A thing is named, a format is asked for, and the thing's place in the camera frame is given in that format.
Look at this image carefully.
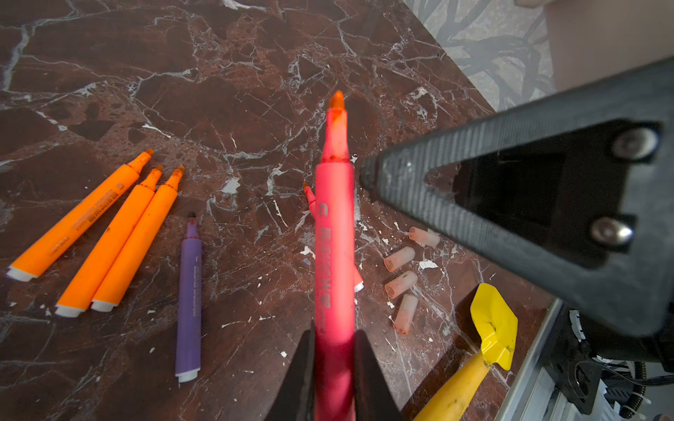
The orange marker near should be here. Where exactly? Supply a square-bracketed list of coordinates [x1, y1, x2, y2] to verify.
[91, 166, 185, 312]

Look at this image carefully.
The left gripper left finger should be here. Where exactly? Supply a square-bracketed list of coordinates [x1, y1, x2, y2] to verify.
[265, 324, 315, 421]

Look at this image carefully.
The orange marker middle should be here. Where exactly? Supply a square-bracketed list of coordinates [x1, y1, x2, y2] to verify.
[54, 166, 163, 318]

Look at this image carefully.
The aluminium front rail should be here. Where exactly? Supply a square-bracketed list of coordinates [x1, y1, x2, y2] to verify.
[496, 299, 582, 420]

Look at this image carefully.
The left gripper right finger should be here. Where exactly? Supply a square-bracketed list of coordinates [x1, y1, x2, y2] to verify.
[354, 330, 404, 421]

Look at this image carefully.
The pink marker lone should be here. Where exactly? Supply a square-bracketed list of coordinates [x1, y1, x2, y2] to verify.
[303, 182, 364, 293]

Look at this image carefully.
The pink marker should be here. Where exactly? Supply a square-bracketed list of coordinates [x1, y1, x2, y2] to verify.
[314, 91, 356, 420]

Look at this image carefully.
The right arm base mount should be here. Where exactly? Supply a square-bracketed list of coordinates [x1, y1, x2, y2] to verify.
[542, 305, 606, 415]

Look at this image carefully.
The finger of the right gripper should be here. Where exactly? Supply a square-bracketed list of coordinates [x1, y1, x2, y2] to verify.
[359, 59, 673, 336]

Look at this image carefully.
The orange marker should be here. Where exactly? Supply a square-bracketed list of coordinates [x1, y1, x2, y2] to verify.
[91, 166, 185, 312]
[7, 149, 154, 282]
[54, 166, 163, 318]

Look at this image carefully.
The yellow toy shovel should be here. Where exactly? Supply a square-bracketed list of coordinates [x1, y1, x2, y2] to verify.
[413, 282, 520, 421]

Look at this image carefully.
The orange marker far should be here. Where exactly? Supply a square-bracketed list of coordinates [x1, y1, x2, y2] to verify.
[7, 149, 154, 282]

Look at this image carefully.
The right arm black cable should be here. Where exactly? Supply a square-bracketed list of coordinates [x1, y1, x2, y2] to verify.
[615, 360, 654, 420]

